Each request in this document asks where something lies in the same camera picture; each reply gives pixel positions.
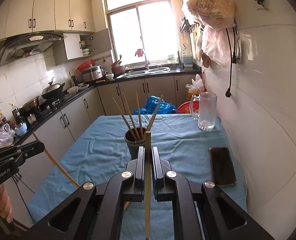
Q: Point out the person left hand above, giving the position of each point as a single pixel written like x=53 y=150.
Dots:
x=6 y=210

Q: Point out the wooden chopstick four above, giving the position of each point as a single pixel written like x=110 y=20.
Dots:
x=139 y=117

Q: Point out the wooden chopstick five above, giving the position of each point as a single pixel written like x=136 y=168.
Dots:
x=154 y=114

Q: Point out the blue plastic bag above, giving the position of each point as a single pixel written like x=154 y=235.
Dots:
x=151 y=104

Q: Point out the white pink plastic bags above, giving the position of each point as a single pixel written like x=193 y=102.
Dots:
x=214 y=47

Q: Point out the black smartphone brown case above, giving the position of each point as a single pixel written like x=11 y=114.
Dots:
x=223 y=172

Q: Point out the detergent bottle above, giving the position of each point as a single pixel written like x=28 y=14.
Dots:
x=187 y=59

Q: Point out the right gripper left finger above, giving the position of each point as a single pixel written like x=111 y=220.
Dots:
x=94 y=211

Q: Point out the wooden chopstick two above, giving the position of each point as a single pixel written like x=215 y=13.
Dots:
x=148 y=180

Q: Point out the clear glass mug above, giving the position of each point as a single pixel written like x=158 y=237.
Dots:
x=202 y=107

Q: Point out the wooden chopstick one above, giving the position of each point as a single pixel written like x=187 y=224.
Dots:
x=132 y=121

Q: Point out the yellow printed plastic bag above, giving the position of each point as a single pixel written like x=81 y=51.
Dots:
x=216 y=14

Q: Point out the wall hook rail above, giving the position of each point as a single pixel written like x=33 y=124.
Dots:
x=186 y=27

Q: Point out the blue table cloth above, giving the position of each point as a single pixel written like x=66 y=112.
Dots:
x=101 y=152

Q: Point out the black wok with lid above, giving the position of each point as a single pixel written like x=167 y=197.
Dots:
x=53 y=90

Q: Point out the red plastic basin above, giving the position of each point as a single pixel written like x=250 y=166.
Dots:
x=184 y=107

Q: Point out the wooden chopstick three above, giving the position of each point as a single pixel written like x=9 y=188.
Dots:
x=125 y=120

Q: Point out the dark green utensil holder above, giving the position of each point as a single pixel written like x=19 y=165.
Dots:
x=133 y=143

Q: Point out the red lid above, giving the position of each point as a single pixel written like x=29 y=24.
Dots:
x=85 y=65

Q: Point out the silver rice cooker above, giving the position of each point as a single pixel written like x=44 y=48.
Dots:
x=92 y=73

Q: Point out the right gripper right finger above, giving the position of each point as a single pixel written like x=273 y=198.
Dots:
x=201 y=210

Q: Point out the kitchen window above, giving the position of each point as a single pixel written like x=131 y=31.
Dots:
x=138 y=26

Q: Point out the range hood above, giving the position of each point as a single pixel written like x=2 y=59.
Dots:
x=26 y=45

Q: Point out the sink faucet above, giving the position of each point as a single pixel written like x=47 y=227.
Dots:
x=147 y=62

